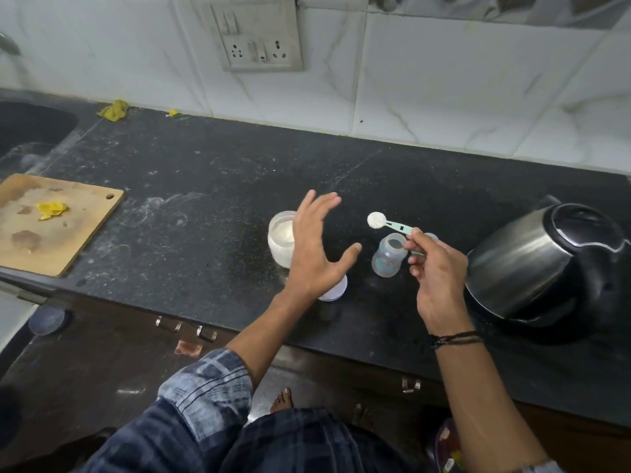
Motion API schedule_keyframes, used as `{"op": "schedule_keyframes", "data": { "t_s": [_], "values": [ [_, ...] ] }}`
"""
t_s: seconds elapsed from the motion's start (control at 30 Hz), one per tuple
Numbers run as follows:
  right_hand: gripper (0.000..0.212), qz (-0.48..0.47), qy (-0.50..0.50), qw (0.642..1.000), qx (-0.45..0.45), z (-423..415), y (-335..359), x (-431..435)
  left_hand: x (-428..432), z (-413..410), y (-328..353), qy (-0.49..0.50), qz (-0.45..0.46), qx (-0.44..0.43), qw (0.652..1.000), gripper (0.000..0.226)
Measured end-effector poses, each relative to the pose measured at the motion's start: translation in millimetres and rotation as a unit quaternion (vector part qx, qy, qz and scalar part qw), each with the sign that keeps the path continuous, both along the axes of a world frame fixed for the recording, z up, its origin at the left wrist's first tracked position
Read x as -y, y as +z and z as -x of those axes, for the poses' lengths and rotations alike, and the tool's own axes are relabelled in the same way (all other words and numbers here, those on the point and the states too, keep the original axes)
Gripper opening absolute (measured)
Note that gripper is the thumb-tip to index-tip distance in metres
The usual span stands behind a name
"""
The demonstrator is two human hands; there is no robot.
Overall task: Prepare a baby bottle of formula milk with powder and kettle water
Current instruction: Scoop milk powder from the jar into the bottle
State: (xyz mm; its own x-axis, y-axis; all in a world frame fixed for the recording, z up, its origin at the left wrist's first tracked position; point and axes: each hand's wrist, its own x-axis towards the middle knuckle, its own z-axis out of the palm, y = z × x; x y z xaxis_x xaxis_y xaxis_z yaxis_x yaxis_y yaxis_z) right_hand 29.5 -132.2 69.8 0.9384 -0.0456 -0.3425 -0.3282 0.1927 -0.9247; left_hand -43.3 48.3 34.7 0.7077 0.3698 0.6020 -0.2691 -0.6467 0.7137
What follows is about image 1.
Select round blue lid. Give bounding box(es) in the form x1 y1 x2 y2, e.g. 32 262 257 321
28 304 68 337

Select clear baby bottle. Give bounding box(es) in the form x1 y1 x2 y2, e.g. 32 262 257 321
371 233 409 279

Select black thread bracelet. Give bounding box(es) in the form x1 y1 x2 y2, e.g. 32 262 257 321
428 330 487 350

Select white jar lid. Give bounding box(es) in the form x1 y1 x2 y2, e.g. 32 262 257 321
317 274 349 303

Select colourful patterned object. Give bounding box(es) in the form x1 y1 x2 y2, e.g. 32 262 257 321
433 417 467 473

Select white wall socket panel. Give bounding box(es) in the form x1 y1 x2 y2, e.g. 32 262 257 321
209 0 304 73

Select glass jar of white powder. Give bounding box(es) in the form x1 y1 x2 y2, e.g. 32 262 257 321
267 211 299 270

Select teal measuring scoop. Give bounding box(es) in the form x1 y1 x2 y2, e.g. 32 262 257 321
367 212 425 257

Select person's left hand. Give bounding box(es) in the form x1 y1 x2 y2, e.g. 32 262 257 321
286 189 363 300

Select person's right foot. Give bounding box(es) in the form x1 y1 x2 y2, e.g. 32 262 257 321
350 403 374 430

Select yellow cloth scrap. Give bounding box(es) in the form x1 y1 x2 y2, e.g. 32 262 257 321
35 201 69 221

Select blue plaid shirt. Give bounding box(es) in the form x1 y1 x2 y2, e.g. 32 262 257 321
74 348 412 473

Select wooden cutting board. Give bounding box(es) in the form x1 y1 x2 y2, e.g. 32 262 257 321
0 173 125 278

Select person's foot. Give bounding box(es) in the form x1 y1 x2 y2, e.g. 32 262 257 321
269 387 294 415
350 403 374 430

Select crumpled yellow cloth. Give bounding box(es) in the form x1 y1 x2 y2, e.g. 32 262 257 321
97 99 130 123

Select person's left foot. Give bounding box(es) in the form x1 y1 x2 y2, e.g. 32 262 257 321
269 387 294 415

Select person's left forearm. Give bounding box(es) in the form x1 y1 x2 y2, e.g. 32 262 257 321
224 286 317 391

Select person's right forearm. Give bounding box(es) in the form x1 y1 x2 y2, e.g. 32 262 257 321
430 330 551 473

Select steel electric kettle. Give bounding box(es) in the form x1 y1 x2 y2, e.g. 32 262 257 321
464 194 631 336

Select dark kitchen sink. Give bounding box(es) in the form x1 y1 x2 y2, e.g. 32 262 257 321
0 100 80 164

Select person's right hand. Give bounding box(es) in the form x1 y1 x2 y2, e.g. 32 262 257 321
404 227 475 336

